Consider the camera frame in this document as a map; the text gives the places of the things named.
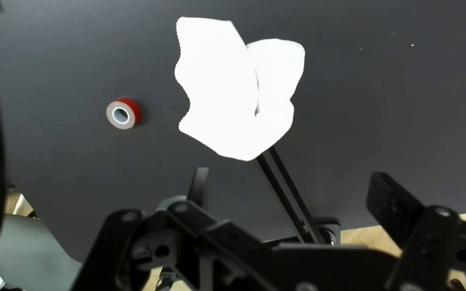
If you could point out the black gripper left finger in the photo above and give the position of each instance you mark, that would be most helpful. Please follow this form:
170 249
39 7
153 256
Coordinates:
189 236

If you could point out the white cloth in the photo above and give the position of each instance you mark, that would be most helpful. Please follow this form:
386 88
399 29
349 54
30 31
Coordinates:
233 86

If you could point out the red tape roll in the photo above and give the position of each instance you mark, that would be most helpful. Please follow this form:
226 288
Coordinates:
121 114

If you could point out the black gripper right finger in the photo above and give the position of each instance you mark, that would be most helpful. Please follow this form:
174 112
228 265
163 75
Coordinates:
432 243

